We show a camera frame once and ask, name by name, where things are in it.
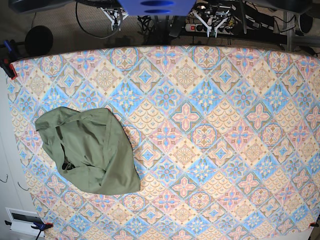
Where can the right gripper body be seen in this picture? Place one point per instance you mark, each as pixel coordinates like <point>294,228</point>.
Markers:
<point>116,17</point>

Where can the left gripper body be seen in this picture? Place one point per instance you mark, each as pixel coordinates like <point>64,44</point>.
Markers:
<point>213,19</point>

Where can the green t-shirt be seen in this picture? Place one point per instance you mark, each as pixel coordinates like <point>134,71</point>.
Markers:
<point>90,149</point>

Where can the black round stool base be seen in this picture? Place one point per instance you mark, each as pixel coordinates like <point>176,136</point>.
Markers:
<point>38,41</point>

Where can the patterned tablecloth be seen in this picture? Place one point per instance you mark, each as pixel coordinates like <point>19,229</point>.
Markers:
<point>226,141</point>

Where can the orange black clamp left top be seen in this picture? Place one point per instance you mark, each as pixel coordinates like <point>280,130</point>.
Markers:
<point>6,62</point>

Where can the orange clamp bottom right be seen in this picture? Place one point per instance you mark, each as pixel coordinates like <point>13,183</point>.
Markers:
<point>314,225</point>

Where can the blue clamp bottom left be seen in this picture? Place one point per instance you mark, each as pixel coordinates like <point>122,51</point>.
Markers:
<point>41,227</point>

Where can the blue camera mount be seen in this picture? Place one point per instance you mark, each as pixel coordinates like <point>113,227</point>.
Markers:
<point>157,7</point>

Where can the white wall socket box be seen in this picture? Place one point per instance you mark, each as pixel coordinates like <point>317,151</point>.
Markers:
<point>22,215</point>

